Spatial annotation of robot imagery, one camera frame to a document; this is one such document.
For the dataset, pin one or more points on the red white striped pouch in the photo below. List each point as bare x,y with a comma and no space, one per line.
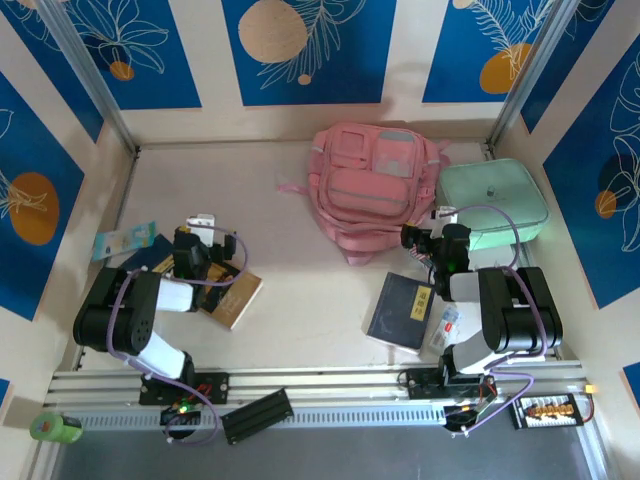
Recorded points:
419,259

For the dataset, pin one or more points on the dark blue book yellow label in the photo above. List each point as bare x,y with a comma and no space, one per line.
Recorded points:
145,252
395,312

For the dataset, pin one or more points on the brown gold book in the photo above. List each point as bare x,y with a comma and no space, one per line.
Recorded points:
235,300

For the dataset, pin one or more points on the pink student backpack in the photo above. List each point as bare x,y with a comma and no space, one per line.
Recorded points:
365,190

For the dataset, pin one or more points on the clear packet red label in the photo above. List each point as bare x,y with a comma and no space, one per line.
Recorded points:
445,330

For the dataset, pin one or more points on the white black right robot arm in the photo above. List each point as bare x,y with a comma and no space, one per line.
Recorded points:
525,320

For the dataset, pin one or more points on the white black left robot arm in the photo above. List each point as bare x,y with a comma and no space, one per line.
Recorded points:
115,320

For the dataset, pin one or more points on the mint green zip case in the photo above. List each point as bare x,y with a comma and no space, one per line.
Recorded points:
495,190

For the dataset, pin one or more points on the light blue tissue packet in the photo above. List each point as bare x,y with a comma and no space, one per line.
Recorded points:
120,240

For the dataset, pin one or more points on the control board green light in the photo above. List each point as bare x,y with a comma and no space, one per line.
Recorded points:
181,410

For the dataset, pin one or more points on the control board orange light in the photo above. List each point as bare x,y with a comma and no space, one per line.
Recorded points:
465,415

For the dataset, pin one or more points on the black ribbed block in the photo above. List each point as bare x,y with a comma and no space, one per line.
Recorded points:
257,415

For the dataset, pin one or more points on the black power distribution board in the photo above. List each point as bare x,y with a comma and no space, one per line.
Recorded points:
545,411

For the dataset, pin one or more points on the yellow power connector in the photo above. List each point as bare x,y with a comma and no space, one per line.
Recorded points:
592,389

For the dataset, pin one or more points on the green tape roll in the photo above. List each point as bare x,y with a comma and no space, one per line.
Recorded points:
55,429

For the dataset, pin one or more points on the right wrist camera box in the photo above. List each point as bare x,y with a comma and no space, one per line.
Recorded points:
442,216

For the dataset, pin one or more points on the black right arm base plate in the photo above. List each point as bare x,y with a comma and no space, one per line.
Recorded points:
420,382

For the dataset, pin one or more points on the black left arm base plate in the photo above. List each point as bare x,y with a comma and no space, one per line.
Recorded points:
215,387

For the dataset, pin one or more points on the aluminium frame rail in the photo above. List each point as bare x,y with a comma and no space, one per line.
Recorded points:
325,382

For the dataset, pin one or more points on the aluminium corner post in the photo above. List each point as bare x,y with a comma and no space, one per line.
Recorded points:
536,60
84,60

